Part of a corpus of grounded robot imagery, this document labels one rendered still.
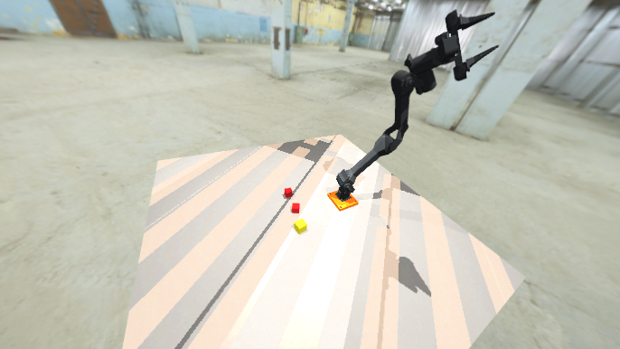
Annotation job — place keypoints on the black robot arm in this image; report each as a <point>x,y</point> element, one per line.
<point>403,83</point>

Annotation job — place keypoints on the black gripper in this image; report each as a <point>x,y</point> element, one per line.
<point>453,24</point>

